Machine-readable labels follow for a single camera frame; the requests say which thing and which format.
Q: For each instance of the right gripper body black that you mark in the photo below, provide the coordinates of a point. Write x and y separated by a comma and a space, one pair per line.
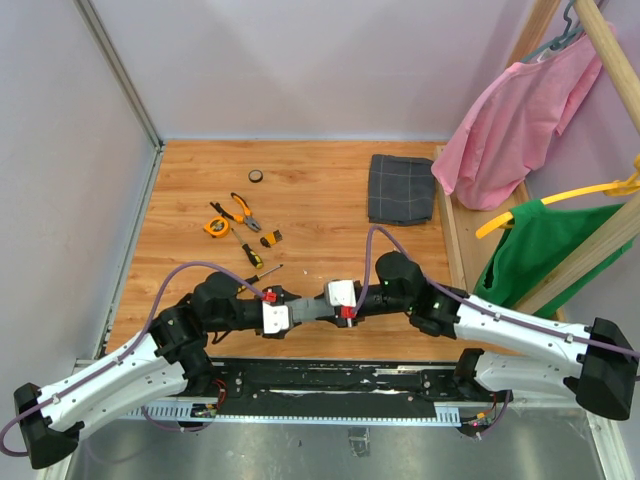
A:
374, 301

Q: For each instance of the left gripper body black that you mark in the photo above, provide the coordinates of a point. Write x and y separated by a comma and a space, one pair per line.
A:
246, 309

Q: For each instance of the grey plastic tool case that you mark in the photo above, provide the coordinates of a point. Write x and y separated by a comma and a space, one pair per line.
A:
304, 310

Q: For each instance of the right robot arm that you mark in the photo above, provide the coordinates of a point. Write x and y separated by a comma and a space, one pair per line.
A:
594, 364

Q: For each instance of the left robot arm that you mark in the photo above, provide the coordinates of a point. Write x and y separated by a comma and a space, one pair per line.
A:
167, 357

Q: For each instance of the flathead screwdriver black yellow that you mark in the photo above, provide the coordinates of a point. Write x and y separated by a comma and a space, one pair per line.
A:
257, 277

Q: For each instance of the phillips screwdriver black yellow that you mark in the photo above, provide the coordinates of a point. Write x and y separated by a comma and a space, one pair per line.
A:
255, 260

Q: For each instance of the hex key set orange holder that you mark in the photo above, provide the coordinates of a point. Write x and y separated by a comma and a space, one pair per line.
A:
270, 239

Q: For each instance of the orange black pliers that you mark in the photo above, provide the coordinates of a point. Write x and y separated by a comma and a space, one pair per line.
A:
245, 218

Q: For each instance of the yellow tape measure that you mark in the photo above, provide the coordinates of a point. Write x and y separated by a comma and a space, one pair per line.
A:
217, 227

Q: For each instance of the dark grey checked cloth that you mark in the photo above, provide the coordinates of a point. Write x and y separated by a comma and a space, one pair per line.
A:
401, 190

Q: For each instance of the wooden clothes rack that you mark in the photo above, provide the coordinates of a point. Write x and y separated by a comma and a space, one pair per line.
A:
466, 258

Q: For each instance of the green shirt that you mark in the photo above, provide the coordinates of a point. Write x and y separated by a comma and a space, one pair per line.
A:
538, 240

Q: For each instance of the pink shirt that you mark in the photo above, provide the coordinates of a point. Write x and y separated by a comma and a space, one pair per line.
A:
506, 133

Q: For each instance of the yellow clothes hanger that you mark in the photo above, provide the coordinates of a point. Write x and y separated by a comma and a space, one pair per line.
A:
616, 188

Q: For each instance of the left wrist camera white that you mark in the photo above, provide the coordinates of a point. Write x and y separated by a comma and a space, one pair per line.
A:
276, 315

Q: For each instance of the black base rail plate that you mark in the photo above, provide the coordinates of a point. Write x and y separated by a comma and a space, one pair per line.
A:
321, 388

